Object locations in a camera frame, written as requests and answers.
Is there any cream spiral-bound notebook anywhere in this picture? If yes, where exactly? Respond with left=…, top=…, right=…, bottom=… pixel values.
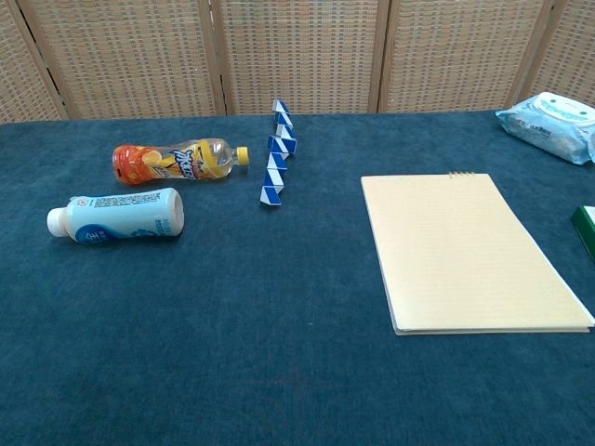
left=360, top=171, right=595, bottom=337

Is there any blue white snake puzzle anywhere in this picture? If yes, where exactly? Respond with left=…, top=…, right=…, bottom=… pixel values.
left=258, top=98, right=298, bottom=206

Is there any dark blue table cloth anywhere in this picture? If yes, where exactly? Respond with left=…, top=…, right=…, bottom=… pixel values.
left=0, top=110, right=595, bottom=446

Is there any orange drink plastic bottle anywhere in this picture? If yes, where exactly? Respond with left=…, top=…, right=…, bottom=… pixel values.
left=112, top=137, right=251, bottom=187

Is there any light blue milk bottle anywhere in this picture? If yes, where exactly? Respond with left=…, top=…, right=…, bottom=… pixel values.
left=46, top=187, right=185, bottom=248

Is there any woven wicker folding screen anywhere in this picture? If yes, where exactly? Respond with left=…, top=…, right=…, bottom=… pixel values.
left=0, top=0, right=595, bottom=125

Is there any blue wet wipes pack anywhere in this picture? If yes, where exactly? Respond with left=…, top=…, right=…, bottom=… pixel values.
left=494, top=91, right=595, bottom=166

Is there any green white cardboard box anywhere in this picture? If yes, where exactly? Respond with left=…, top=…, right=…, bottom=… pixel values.
left=570, top=204, right=595, bottom=264

